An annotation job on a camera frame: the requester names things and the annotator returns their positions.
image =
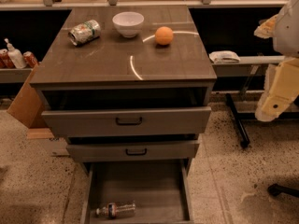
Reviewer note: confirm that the black chair base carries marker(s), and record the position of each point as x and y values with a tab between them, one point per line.
276	189

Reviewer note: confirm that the bottom grey drawer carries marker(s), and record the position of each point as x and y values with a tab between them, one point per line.
159	190

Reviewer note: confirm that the grey drawer cabinet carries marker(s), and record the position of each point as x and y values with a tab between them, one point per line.
116	73

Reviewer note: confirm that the black table leg frame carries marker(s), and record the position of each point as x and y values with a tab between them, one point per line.
240	116

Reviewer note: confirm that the folded white cloth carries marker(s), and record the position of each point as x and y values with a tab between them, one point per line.
224	56

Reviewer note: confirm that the grey drawer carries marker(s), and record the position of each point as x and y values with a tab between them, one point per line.
159	190
144	151
133	122

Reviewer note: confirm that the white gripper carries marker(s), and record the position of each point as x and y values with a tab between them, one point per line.
288	32

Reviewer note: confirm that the crushed green soda can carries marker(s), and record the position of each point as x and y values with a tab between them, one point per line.
84	32

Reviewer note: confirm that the clear plastic water bottle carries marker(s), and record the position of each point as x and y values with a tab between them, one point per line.
116	210

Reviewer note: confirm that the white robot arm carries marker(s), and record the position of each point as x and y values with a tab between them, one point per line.
285	38

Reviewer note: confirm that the orange fruit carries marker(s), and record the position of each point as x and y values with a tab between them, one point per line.
164	36

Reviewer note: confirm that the brown cardboard box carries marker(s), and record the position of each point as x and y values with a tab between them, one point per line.
27	106

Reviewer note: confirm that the white pump bottle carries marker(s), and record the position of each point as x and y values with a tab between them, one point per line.
15	56

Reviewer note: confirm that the white ceramic bowl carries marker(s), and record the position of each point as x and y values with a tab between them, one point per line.
128	24

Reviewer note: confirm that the red soda can at edge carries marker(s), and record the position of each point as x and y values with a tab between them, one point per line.
5	58

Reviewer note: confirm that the top grey drawer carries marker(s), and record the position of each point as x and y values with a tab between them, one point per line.
133	122

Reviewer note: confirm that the middle grey drawer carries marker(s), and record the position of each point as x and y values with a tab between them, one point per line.
144	151

